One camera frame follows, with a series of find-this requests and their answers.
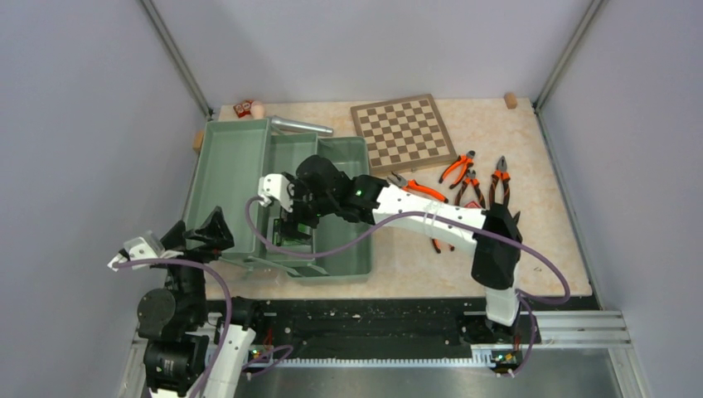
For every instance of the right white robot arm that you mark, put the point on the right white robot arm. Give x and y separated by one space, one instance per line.
490 236

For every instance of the wooden handle hammer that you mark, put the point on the wooden handle hammer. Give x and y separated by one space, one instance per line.
257 110

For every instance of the wooden chessboard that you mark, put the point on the wooden chessboard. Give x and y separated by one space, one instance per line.
402 134

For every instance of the orange long nose pliers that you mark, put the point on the orange long nose pliers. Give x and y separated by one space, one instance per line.
436 246

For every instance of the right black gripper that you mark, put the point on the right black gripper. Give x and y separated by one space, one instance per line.
292 215

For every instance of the orange handled pliers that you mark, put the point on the orange handled pliers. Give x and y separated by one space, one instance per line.
501 177

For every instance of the aluminium frame post left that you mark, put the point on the aluminium frame post left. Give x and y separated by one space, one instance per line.
175 56

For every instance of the small red printed box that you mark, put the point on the small red printed box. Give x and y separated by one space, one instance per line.
242 109

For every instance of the orange diagonal cutters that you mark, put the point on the orange diagonal cutters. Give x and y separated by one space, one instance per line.
463 163

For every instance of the wooden block at left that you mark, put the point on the wooden block at left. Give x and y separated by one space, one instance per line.
198 141

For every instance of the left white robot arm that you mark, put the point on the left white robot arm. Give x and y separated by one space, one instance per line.
176 360

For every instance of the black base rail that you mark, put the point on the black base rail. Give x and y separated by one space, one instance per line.
377 328

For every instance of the green screw bit box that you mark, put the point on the green screw bit box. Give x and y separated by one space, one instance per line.
291 234

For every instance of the green plastic tool box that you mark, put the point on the green plastic tool box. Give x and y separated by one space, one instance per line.
252 143

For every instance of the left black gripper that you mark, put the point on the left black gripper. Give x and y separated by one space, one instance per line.
215 230

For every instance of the large orange pliers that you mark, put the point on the large orange pliers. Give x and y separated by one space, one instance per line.
413 186

